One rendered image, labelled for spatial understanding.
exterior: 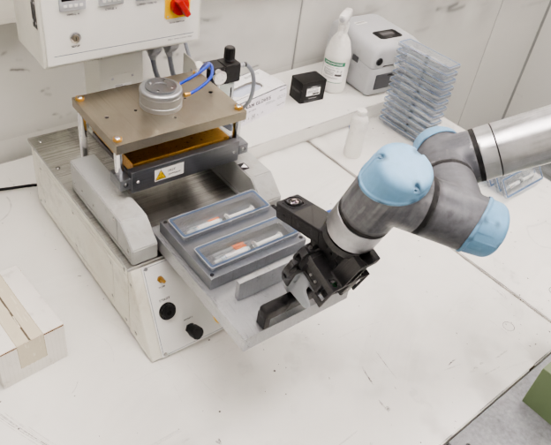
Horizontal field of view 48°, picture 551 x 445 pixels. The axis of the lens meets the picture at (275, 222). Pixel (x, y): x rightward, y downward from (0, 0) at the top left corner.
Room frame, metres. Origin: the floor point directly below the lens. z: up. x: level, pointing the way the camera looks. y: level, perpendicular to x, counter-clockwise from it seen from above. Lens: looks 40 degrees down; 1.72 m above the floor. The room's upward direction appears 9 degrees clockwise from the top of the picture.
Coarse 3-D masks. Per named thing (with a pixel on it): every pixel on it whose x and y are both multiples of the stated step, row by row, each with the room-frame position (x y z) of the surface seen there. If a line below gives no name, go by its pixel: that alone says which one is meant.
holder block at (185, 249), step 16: (240, 192) 0.93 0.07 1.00; (272, 208) 0.90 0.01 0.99; (160, 224) 0.82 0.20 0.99; (240, 224) 0.84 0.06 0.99; (176, 240) 0.78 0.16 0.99; (192, 240) 0.78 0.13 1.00; (208, 240) 0.79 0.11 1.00; (288, 240) 0.82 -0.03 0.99; (304, 240) 0.83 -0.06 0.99; (192, 256) 0.74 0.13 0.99; (256, 256) 0.77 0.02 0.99; (272, 256) 0.78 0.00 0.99; (208, 272) 0.71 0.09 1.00; (224, 272) 0.72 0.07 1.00; (240, 272) 0.74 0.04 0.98; (208, 288) 0.70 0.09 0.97
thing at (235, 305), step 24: (192, 288) 0.72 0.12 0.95; (216, 288) 0.71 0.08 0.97; (240, 288) 0.69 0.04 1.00; (264, 288) 0.72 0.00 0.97; (216, 312) 0.66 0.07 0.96; (240, 312) 0.66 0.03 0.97; (288, 312) 0.68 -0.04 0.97; (312, 312) 0.70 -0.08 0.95; (240, 336) 0.62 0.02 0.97; (264, 336) 0.64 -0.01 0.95
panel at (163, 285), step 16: (144, 272) 0.77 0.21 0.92; (160, 272) 0.78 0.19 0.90; (176, 272) 0.80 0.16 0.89; (160, 288) 0.77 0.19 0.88; (176, 288) 0.79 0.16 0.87; (160, 304) 0.76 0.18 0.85; (176, 304) 0.77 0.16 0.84; (192, 304) 0.79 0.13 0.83; (160, 320) 0.74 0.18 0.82; (176, 320) 0.76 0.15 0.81; (192, 320) 0.78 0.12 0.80; (208, 320) 0.79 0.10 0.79; (160, 336) 0.73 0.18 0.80; (176, 336) 0.74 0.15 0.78
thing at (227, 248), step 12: (252, 228) 0.83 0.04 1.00; (264, 228) 0.83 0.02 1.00; (276, 228) 0.84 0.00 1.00; (288, 228) 0.84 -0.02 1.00; (216, 240) 0.78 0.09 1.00; (228, 240) 0.79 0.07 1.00; (240, 240) 0.79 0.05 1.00; (252, 240) 0.80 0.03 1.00; (264, 240) 0.80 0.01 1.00; (276, 240) 0.81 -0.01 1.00; (204, 252) 0.75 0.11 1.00; (216, 252) 0.75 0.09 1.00; (228, 252) 0.76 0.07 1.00; (240, 252) 0.76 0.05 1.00; (216, 264) 0.73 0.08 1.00
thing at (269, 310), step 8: (280, 296) 0.67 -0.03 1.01; (288, 296) 0.68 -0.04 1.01; (264, 304) 0.65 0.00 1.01; (272, 304) 0.65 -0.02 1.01; (280, 304) 0.66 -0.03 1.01; (288, 304) 0.66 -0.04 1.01; (296, 304) 0.67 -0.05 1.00; (264, 312) 0.64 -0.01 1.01; (272, 312) 0.64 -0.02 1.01; (280, 312) 0.65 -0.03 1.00; (264, 320) 0.63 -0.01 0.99; (264, 328) 0.63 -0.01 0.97
